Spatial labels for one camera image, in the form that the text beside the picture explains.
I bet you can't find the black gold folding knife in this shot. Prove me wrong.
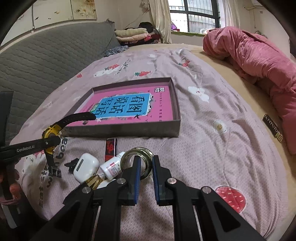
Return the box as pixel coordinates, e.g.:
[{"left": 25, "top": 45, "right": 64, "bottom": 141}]
[{"left": 82, "top": 175, "right": 104, "bottom": 190}]

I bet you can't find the yellow black wrist watch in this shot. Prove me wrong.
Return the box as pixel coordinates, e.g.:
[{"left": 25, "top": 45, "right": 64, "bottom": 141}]
[{"left": 42, "top": 112, "right": 96, "bottom": 178}]

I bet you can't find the black hair claw clip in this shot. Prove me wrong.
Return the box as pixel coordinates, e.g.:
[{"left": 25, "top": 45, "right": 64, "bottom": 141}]
[{"left": 64, "top": 158, "right": 79, "bottom": 174}]

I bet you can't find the small white pill bottle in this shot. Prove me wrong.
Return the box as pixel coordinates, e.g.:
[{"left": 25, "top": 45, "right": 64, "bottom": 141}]
[{"left": 97, "top": 152, "right": 125, "bottom": 180}]

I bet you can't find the brass metal ring fitting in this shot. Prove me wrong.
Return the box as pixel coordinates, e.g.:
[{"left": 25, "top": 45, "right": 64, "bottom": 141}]
[{"left": 120, "top": 147, "right": 154, "bottom": 180}]

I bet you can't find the white child-proof bottle cap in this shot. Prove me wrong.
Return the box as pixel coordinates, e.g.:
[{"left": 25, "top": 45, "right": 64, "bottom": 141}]
[{"left": 97, "top": 179, "right": 115, "bottom": 189}]

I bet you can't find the white earbuds charging case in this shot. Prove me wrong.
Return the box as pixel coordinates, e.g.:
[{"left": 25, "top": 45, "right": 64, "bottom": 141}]
[{"left": 73, "top": 153, "right": 99, "bottom": 184}]

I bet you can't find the pink strawberry print bedsheet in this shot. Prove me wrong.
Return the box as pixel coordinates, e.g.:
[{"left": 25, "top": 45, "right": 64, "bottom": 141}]
[{"left": 11, "top": 49, "right": 288, "bottom": 240}]

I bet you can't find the red black lighter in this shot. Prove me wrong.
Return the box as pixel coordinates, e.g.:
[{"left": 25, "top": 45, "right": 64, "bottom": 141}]
[{"left": 104, "top": 138, "right": 117, "bottom": 162}]

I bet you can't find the grey quilted headboard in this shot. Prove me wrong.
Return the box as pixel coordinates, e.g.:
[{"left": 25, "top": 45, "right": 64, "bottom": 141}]
[{"left": 1, "top": 20, "right": 119, "bottom": 145}]

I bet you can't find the beige mattress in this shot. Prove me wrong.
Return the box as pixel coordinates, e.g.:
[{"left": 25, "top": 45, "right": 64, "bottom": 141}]
[{"left": 127, "top": 44, "right": 295, "bottom": 186}]

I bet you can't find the grey cardboard box tray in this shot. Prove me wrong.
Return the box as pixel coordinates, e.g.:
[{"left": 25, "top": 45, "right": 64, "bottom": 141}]
[{"left": 62, "top": 77, "right": 181, "bottom": 138}]

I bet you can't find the pink Chinese picture book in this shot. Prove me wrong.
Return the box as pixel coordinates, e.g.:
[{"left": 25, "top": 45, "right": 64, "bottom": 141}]
[{"left": 69, "top": 83, "right": 174, "bottom": 127}]

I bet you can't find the dark floral cloth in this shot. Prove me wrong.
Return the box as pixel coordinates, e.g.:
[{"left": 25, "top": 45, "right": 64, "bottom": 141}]
[{"left": 105, "top": 45, "right": 129, "bottom": 57}]

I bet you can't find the folded blankets stack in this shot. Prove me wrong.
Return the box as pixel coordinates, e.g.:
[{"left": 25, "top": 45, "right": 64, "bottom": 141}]
[{"left": 114, "top": 28, "right": 161, "bottom": 47}]

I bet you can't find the pink crumpled quilt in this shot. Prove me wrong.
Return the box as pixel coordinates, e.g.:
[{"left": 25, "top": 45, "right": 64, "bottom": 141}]
[{"left": 203, "top": 27, "right": 295, "bottom": 155}]

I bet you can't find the cream curtain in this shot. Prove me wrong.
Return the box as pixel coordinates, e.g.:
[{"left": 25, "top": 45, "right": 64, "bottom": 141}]
[{"left": 149, "top": 0, "right": 171, "bottom": 44}]

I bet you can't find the window with dark frame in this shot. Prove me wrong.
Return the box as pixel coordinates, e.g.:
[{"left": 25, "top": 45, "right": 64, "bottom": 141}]
[{"left": 168, "top": 0, "right": 220, "bottom": 34}]

